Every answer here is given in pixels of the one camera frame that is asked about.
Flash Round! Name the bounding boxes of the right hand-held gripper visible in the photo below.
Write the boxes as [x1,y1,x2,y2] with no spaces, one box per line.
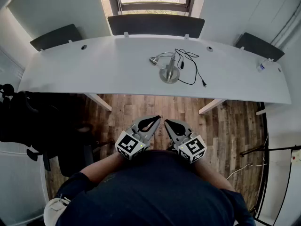
[164,119,207,164]

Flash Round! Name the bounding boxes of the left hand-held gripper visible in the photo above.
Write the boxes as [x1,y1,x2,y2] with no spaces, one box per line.
[114,115,162,161]

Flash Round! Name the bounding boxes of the silver gooseneck desk lamp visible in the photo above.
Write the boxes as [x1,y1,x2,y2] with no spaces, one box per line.
[149,51,181,84]

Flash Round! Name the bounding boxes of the person's right forearm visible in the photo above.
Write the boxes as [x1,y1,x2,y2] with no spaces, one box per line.
[191,160,236,193]

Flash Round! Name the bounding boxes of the person's left forearm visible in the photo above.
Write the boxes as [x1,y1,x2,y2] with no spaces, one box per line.
[79,151,129,191]

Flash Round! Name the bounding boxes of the white table leg brace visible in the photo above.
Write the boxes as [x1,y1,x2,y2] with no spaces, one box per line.
[198,98,228,115]
[84,93,113,112]

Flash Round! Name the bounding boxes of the person's navy shirt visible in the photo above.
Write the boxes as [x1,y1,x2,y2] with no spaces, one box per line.
[55,149,257,226]

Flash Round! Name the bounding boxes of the black tripod stand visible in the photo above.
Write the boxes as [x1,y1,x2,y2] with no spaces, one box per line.
[239,145,301,157]

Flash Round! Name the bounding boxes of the long dark grey divider panel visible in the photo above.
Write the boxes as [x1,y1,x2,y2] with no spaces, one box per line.
[107,14,206,39]

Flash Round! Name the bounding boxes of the clear plastic water bottle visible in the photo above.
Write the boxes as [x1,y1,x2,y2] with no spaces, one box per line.
[256,58,271,73]

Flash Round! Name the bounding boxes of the black office chair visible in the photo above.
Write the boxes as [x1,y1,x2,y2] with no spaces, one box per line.
[0,83,95,178]

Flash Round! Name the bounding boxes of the short dark grey divider panel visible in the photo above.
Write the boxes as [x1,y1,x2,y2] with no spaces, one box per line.
[236,32,285,62]
[30,24,83,52]

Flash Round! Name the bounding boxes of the dark framed window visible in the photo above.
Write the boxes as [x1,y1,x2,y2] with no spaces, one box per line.
[106,0,196,16]

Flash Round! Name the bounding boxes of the beige cloth bag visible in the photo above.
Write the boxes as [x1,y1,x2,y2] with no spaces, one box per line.
[43,196,71,226]

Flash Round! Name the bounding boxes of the white conduit pipes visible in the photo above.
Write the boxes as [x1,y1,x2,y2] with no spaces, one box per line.
[270,6,301,47]

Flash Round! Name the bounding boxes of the black cable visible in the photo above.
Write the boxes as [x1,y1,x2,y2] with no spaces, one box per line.
[174,48,207,88]

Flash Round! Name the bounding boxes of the white floor cable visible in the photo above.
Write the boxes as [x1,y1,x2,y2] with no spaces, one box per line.
[226,135,269,180]

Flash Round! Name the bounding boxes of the black partition frame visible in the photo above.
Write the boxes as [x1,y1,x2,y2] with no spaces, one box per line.
[253,102,283,226]

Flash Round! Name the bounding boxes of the white wall socket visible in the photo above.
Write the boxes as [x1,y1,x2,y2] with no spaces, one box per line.
[291,149,301,167]

